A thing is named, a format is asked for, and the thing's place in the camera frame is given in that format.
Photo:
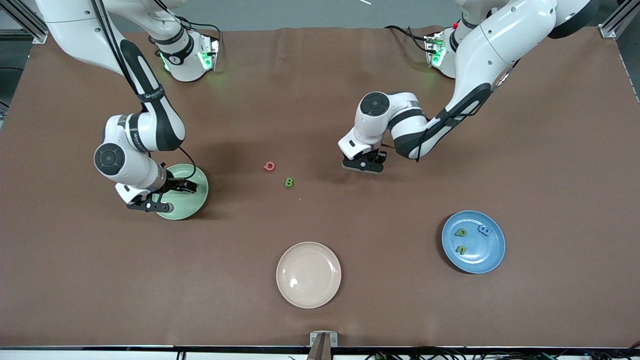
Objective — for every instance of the light green plate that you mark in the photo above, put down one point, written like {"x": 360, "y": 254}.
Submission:
{"x": 192, "y": 205}

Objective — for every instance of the green letter d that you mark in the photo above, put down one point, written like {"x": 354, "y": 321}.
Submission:
{"x": 458, "y": 232}

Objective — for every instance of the silver base connector plate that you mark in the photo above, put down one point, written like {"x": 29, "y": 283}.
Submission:
{"x": 431, "y": 47}
{"x": 212, "y": 52}

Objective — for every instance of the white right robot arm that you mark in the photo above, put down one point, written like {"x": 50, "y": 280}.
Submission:
{"x": 65, "y": 20}

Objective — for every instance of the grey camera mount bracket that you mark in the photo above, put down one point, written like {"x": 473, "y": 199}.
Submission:
{"x": 315, "y": 339}

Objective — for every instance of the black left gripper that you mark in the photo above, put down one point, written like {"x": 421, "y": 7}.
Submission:
{"x": 381, "y": 159}

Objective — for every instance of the red letter Q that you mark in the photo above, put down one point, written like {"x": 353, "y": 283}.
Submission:
{"x": 265, "y": 166}

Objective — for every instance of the beige plate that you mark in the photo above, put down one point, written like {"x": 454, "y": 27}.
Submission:
{"x": 308, "y": 275}

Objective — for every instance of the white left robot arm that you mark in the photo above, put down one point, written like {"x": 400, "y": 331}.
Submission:
{"x": 505, "y": 40}

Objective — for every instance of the aluminium frame profile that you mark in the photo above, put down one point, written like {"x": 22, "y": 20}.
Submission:
{"x": 615, "y": 25}
{"x": 30, "y": 25}

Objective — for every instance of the green letter B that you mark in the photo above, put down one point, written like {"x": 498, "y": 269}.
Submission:
{"x": 287, "y": 182}

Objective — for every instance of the brown table mat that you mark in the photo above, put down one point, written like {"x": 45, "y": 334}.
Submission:
{"x": 320, "y": 110}

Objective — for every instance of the blue plate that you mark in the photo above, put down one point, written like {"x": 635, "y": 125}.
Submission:
{"x": 482, "y": 255}

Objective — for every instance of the green letter n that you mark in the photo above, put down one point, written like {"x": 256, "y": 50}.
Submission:
{"x": 458, "y": 249}

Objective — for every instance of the blue letter m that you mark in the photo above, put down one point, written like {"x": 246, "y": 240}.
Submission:
{"x": 484, "y": 230}

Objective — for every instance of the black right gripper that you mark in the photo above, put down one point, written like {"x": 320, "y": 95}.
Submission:
{"x": 173, "y": 183}

